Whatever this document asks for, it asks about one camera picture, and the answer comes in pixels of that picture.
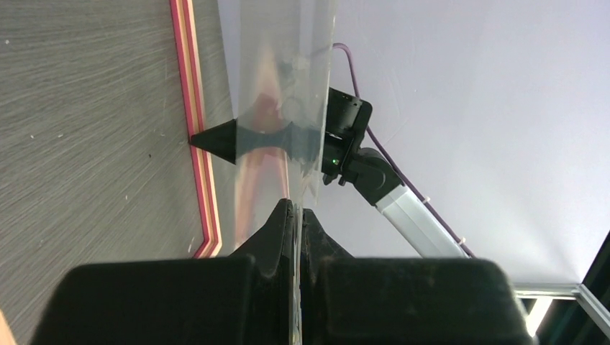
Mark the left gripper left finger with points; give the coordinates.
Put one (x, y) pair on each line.
(243, 298)

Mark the transparent acrylic sheet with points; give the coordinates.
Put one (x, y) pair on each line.
(285, 61)

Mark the pink wooden picture frame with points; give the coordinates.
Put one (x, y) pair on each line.
(184, 28)

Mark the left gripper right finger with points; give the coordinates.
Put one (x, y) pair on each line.
(349, 300)

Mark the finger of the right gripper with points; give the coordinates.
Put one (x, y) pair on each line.
(287, 140)

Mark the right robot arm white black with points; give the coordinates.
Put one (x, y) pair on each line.
(343, 159)

